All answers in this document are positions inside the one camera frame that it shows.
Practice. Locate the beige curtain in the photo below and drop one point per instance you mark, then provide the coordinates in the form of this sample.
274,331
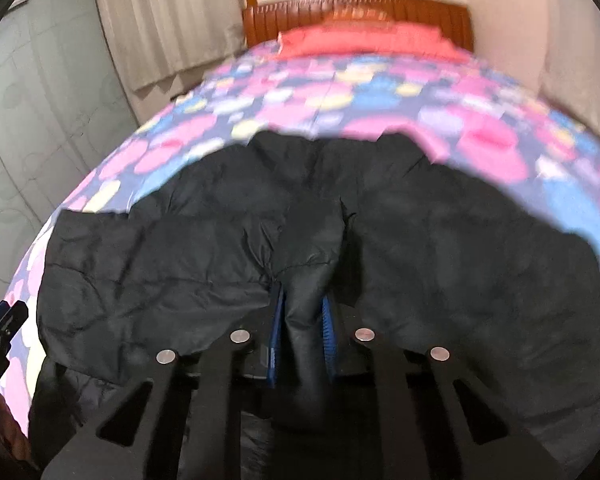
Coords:
170,15

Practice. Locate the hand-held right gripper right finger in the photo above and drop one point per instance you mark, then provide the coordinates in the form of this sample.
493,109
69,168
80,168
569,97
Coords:
330,340

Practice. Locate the black puffer jacket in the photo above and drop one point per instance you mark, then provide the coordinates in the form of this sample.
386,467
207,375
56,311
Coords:
430,260

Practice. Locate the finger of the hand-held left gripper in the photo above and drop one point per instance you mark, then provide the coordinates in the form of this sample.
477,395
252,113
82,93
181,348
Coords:
2,345

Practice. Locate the coral red blanket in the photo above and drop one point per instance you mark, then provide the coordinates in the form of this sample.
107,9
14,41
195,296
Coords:
360,40

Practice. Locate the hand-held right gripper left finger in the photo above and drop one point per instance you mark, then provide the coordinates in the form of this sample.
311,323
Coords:
278,332

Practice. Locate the wooden headboard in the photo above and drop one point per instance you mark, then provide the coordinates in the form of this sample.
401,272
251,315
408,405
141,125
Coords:
330,10

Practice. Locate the dotted colourful bedspread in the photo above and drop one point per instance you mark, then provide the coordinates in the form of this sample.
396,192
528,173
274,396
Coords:
330,95

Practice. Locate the frosted glass sliding door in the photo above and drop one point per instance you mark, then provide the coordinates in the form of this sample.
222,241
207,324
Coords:
45,110

